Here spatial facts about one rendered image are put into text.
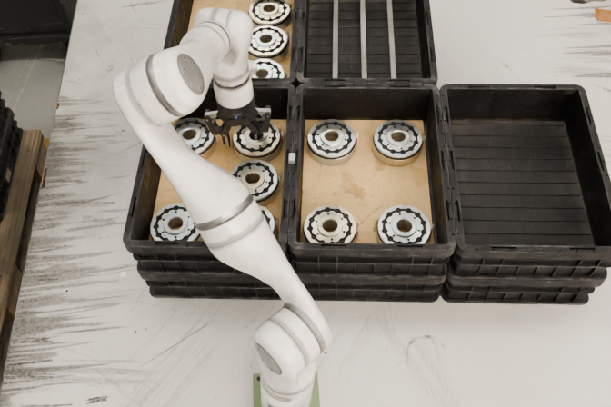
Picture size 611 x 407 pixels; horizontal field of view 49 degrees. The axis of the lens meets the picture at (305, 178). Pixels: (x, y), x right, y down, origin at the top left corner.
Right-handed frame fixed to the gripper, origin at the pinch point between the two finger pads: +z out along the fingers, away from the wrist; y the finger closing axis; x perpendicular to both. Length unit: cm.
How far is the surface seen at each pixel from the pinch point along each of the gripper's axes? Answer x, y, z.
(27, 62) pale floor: 115, -98, 86
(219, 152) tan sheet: -1.3, -5.1, 2.5
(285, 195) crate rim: -20.3, 9.0, -7.6
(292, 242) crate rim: -30.3, 9.8, -7.6
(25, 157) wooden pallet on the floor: 54, -82, 71
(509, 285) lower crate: -35, 51, 6
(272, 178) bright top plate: -11.2, 6.2, -0.5
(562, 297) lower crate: -35, 63, 13
